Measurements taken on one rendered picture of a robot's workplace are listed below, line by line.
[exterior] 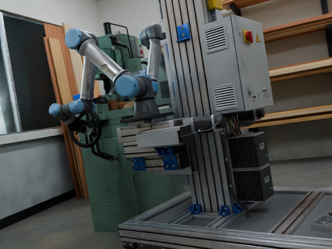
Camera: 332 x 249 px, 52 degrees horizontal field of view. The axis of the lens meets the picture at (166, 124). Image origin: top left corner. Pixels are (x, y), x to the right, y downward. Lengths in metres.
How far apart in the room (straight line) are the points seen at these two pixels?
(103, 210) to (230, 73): 1.50
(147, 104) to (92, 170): 0.96
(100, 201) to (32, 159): 1.40
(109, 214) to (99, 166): 0.37
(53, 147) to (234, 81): 2.83
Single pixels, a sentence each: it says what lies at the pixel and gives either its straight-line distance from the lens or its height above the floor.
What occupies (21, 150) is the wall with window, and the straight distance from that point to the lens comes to 3.81.
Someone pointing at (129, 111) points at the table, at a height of 0.87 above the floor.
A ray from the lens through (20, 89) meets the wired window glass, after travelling 4.02.
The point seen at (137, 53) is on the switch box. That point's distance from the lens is 2.88.
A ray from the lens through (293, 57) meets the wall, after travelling 4.58.
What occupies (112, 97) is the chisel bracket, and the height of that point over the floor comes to 1.01.
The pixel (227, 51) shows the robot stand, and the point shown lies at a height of 1.07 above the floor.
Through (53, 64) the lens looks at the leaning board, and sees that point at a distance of 4.21.
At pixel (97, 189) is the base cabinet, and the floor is 0.33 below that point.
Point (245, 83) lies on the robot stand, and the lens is 1.69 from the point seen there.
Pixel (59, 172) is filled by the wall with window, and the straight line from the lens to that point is 4.19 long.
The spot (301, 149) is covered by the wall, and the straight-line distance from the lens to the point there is 4.61.
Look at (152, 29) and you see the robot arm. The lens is 2.29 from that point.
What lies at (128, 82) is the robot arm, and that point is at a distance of 1.76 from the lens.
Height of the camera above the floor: 0.80
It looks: 2 degrees down
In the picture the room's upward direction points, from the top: 9 degrees counter-clockwise
